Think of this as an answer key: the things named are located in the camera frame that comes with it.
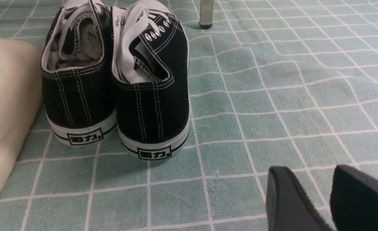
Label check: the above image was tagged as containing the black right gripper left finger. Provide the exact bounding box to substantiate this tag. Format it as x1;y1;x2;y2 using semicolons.
266;166;333;231

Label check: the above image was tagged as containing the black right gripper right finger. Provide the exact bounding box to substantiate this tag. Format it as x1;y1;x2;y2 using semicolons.
330;164;378;231

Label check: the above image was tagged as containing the steel shoe rack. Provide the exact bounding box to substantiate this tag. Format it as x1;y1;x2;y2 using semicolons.
198;0;214;30

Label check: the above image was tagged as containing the green checkered floor mat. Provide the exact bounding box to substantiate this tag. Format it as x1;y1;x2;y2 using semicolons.
0;0;378;231

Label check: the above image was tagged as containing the black canvas sneaker right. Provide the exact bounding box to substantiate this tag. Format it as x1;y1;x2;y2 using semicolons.
111;0;190;161

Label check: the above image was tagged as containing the black canvas sneaker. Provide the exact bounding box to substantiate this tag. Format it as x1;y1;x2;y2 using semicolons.
111;0;190;161
40;0;117;148

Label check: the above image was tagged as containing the black canvas sneaker left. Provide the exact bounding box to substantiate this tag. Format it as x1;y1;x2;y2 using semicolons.
40;0;117;148

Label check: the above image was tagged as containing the cream clog slipper right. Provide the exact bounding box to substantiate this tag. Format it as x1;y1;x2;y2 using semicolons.
0;38;42;192

